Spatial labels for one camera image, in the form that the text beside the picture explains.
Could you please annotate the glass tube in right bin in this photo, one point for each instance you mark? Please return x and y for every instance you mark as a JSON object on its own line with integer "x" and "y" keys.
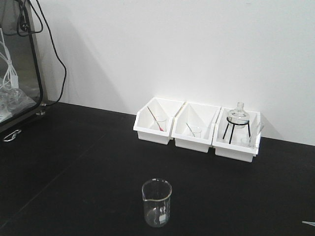
{"x": 252, "y": 140}

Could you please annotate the small beaker in left bin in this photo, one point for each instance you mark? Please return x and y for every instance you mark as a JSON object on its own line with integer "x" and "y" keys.
{"x": 161, "y": 123}

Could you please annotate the left white storage bin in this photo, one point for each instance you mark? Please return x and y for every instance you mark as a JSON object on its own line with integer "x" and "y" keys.
{"x": 145, "y": 125}

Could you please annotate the clear glass beaker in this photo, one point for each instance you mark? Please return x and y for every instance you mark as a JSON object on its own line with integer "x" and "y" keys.
{"x": 156, "y": 196}

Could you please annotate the middle white storage bin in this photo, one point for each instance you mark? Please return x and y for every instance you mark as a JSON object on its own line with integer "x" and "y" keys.
{"x": 196, "y": 115}

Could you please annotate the black wire tripod stand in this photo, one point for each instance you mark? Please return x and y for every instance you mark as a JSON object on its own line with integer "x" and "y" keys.
{"x": 234, "y": 124}

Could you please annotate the small beaker in bin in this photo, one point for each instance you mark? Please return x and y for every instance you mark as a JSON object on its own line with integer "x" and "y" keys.
{"x": 196, "y": 132}
{"x": 161, "y": 123}

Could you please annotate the black framed glass cabinet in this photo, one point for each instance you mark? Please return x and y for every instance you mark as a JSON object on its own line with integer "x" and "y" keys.
{"x": 21, "y": 87}

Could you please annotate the right white storage bin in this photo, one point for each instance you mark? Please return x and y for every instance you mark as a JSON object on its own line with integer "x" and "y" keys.
{"x": 239, "y": 148}

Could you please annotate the round glass flask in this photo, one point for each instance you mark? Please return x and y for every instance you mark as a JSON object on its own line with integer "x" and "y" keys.
{"x": 238, "y": 116}

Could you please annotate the white storage bin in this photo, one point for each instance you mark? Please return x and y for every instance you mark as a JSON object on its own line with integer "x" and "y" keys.
{"x": 239, "y": 148}
{"x": 196, "y": 115}
{"x": 145, "y": 125}

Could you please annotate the metal cabinet door handle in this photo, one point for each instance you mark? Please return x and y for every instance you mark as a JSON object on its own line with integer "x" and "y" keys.
{"x": 12, "y": 136}

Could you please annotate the small beaker in middle bin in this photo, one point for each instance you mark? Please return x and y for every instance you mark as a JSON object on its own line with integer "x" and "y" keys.
{"x": 196, "y": 132}

